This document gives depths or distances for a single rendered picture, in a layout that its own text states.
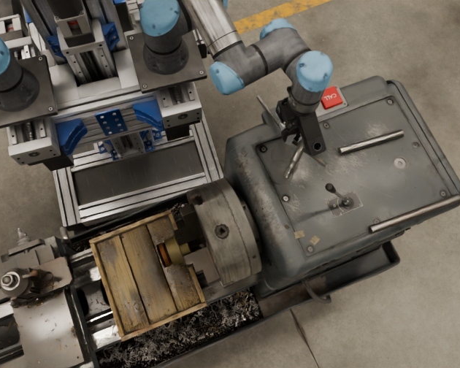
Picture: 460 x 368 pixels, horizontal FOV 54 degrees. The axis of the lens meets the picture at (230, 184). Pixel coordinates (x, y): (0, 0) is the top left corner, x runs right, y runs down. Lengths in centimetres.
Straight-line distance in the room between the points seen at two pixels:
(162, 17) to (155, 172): 119
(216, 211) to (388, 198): 49
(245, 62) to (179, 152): 150
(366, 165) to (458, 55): 211
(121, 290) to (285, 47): 99
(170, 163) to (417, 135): 137
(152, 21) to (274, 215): 65
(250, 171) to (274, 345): 136
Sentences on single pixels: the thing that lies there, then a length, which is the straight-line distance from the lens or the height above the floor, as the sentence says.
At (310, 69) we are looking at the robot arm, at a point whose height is 166.
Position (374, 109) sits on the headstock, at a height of 126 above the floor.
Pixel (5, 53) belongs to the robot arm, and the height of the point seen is 137.
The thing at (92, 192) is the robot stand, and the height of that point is 21.
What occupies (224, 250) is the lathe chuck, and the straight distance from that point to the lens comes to 126.
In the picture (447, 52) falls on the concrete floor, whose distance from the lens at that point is 336.
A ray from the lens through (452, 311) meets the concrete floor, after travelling 277.
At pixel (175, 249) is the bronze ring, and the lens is 136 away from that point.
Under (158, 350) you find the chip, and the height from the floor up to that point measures 57.
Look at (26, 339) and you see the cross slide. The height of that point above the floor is 97.
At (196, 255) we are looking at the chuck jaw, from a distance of 137.
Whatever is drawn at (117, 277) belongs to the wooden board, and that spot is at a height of 88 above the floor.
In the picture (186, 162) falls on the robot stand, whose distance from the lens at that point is 241.
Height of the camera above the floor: 246
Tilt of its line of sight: 72 degrees down
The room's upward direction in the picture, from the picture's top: 7 degrees clockwise
